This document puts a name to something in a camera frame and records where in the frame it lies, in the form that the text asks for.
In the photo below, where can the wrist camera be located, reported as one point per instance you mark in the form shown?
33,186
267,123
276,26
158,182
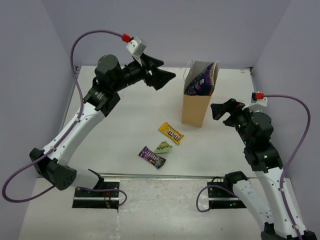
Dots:
258,102
136,47

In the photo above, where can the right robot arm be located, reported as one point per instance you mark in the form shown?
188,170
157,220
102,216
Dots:
277,218

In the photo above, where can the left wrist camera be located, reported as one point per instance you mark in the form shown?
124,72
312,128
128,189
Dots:
136,47

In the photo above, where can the purple M&M's packet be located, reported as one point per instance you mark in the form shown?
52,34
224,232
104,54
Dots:
152,158

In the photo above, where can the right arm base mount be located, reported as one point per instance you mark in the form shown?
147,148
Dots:
220,193

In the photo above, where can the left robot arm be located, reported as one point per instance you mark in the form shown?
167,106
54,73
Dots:
52,161

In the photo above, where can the blue purple snack bag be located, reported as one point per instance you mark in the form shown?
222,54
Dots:
204,83

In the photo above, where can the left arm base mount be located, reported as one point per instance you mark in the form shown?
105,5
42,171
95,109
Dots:
108,196

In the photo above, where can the green snack packet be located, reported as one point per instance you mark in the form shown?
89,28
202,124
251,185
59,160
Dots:
163,148

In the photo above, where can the yellow M&M's packet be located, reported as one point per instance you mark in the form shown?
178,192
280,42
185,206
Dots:
171,133

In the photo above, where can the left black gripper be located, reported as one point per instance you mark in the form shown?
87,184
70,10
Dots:
147,72

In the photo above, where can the brown paper bag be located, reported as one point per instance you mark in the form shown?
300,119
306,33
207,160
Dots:
194,108

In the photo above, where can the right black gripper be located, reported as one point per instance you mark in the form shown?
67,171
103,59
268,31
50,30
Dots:
218,109

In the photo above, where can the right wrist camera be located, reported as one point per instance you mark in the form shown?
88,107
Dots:
258,102

